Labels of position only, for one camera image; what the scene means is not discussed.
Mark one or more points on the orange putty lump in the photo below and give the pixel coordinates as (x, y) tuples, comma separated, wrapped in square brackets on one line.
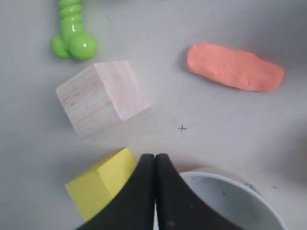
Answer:
[(234, 68)]

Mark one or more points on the natural wooden cube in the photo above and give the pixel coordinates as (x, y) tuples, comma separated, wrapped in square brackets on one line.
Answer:
[(102, 95)]

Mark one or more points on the yellow cube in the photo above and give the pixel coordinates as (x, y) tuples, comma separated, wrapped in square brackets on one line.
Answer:
[(93, 189)]

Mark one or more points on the white ceramic bowl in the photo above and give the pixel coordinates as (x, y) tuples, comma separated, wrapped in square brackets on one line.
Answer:
[(234, 199)]

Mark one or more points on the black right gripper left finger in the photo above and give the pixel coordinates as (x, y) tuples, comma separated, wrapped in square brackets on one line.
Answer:
[(133, 207)]

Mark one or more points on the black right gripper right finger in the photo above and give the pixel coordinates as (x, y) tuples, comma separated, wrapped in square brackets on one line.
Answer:
[(178, 207)]

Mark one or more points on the green bone toy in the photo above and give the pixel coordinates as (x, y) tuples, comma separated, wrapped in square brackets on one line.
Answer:
[(72, 41)]

